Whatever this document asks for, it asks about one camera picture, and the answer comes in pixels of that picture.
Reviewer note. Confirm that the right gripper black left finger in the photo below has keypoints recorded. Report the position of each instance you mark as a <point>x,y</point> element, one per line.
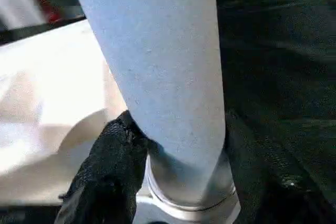
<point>105,176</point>

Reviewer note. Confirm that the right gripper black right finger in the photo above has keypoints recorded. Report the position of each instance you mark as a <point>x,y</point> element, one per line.
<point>262,182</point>

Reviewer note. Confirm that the white plastic table top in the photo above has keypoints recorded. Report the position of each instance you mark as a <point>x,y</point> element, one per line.
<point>52,90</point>

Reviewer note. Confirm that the white plastic table leg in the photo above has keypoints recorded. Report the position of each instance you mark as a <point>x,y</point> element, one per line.
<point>162,64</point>

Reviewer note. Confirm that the red box in cabinet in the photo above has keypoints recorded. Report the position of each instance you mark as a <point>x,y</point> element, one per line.
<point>51,11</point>

